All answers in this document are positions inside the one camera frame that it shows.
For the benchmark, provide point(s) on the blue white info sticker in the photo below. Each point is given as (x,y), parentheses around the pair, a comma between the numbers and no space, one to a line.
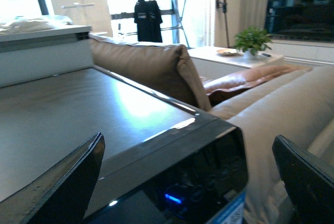
(232,213)

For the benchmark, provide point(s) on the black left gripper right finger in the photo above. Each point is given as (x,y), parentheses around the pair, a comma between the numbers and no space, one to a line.
(307,179)

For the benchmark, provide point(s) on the brown leather cushion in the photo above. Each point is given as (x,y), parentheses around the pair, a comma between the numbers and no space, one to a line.
(231,85)

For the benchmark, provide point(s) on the white counter table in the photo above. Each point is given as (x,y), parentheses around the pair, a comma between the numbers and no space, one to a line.
(33,48)

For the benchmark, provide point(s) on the white desk lamp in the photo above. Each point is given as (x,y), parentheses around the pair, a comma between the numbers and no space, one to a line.
(77,5)

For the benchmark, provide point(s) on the white tv cabinet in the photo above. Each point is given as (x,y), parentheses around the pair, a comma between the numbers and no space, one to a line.
(305,53)

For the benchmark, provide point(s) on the metal clothes drying rack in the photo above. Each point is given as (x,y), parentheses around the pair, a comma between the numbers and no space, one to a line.
(172,8)

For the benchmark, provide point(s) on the grey front-load washing machine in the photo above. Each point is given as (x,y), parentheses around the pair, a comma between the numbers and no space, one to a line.
(164,161)

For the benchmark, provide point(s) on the tan leather sofa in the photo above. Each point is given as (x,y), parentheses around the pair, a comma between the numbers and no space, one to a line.
(297,105)

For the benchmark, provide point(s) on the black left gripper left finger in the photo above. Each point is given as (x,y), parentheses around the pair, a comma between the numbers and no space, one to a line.
(62,193)

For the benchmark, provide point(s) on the white coffee table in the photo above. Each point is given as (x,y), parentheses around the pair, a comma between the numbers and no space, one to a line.
(211,65)

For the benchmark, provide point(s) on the black hanging t-shirt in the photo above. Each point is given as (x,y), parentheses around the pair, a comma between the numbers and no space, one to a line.
(147,17)

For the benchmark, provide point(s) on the round beige plate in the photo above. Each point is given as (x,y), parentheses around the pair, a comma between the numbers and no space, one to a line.
(227,52)

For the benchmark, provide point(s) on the green potted plant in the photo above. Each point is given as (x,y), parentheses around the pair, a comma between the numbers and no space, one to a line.
(252,40)

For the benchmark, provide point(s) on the flat screen television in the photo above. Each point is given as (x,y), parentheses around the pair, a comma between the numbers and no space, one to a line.
(304,20)

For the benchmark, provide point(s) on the cordless stick vacuum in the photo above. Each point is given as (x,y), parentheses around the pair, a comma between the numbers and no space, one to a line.
(222,5)

